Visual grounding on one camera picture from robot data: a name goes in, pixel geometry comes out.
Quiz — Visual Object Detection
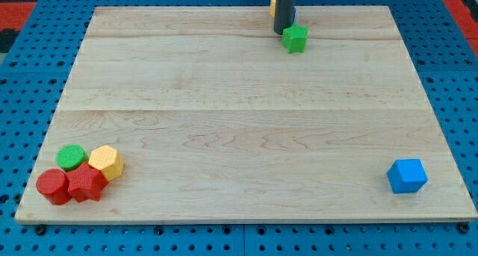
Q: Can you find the green star block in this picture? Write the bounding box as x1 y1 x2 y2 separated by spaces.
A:
282 23 308 54

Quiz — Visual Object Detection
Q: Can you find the red star block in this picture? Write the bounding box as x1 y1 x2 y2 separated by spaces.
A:
66 162 108 203

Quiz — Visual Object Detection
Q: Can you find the blue cube block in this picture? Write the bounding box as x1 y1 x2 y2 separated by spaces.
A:
387 158 429 194

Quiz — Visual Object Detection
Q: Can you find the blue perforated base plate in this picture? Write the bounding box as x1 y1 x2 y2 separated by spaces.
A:
1 0 477 255

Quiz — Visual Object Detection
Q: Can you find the green cylinder block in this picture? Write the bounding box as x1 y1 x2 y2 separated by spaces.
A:
56 144 88 172

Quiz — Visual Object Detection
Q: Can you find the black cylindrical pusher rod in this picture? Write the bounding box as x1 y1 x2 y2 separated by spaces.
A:
273 0 296 35

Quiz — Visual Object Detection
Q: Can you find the light wooden board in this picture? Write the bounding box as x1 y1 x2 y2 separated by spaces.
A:
16 6 477 225

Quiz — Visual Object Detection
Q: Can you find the red cylinder block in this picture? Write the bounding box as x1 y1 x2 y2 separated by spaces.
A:
36 169 72 205

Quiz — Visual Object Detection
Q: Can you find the yellow hexagon block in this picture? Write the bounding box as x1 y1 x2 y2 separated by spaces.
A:
88 145 124 181

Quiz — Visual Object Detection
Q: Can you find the yellow block behind rod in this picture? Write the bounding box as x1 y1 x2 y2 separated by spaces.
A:
269 0 276 17

